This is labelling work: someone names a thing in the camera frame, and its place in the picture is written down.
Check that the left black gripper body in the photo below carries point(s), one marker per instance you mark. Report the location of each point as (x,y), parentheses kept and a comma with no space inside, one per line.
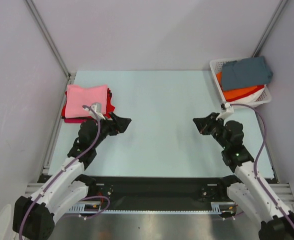
(107,128)

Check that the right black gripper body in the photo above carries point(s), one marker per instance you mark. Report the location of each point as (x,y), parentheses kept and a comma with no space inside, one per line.
(210,125)

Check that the pink t shirt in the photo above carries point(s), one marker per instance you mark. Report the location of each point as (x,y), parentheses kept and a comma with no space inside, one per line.
(85,101)

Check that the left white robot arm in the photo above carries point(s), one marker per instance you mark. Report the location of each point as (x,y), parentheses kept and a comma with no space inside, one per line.
(35,216)

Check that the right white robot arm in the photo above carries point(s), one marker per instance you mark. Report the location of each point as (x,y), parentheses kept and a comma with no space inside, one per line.
(247,187)

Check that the folded red t shirt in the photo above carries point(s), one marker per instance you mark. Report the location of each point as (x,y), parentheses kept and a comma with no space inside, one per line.
(110,105)

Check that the orange t shirt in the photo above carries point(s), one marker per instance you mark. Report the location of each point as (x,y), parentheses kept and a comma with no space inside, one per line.
(219,78)

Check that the folded magenta t shirt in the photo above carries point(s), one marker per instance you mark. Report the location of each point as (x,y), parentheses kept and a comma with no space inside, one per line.
(74,121)

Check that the white t shirt in basket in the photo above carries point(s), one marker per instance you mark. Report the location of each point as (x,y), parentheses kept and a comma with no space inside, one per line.
(248,99)

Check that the red t shirt in basket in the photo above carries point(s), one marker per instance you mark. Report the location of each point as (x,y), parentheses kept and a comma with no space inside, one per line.
(236,94)

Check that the white plastic basket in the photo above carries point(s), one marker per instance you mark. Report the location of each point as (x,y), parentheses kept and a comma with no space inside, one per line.
(216,67)

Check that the grey blue t shirt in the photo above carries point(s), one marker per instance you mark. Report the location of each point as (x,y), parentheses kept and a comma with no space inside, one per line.
(247,72)

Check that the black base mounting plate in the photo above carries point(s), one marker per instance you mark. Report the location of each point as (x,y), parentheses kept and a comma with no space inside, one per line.
(176,194)

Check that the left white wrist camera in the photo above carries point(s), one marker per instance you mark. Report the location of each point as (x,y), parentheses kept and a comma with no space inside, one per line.
(94,111)

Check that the right aluminium corner post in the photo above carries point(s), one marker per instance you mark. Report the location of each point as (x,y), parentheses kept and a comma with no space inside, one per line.
(280,9)

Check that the aluminium corner post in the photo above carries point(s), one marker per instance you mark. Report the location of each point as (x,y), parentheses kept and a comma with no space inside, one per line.
(280,9)
(35,14)

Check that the aluminium front frame rail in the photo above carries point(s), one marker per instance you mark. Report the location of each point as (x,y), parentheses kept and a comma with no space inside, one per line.
(283,191)

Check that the left aluminium corner post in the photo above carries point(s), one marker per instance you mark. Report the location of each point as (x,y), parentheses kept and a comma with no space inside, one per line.
(35,14)

